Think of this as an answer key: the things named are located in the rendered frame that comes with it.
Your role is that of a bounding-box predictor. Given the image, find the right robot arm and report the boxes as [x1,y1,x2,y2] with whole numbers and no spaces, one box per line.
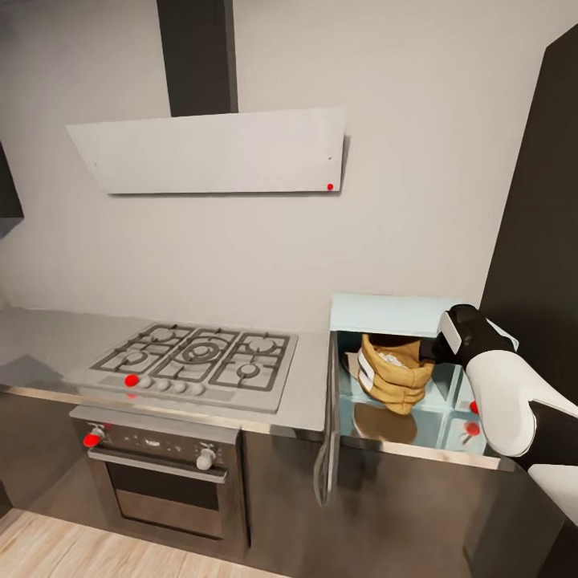
[419,304,578,526]

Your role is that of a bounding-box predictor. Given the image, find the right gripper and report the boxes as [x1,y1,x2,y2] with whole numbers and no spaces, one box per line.
[419,337,462,365]

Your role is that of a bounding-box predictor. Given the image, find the microwave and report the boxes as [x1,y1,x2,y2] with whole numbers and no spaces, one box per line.
[313,293,518,525]

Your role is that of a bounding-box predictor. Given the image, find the popcorn bag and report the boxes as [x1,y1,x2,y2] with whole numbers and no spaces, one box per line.
[357,332,437,415]

